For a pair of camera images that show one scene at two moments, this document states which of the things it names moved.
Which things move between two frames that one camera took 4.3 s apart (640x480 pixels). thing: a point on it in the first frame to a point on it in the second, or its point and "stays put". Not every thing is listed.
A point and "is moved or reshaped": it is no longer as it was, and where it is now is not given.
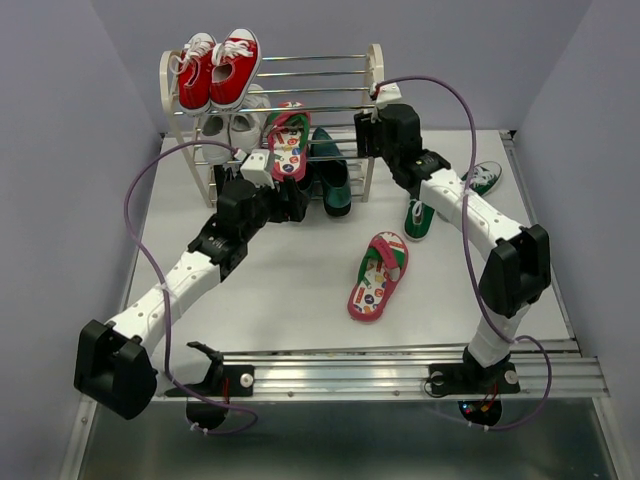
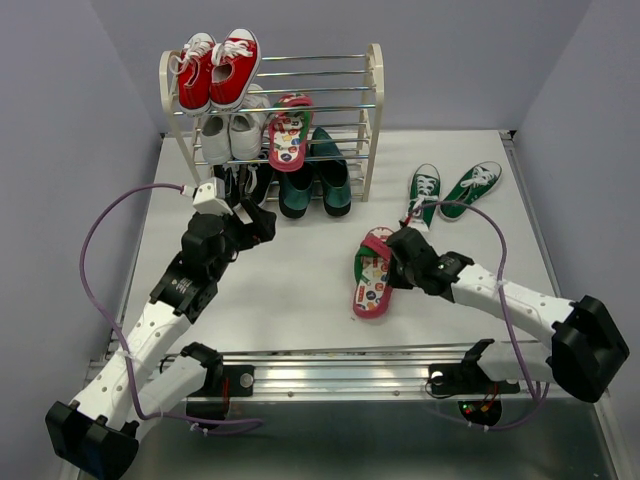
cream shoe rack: (308, 134) stays put
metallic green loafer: (332, 175) stays put
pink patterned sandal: (288, 140) is moved or reshaped
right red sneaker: (235, 64) stays put
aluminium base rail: (564, 368) stays put
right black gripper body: (369, 136) to (401, 276)
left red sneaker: (193, 66) stays put
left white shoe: (216, 127) stays put
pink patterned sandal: (380, 273) is moved or reshaped
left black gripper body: (269, 208) to (235, 234)
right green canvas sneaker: (485, 176) stays put
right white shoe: (247, 125) stays put
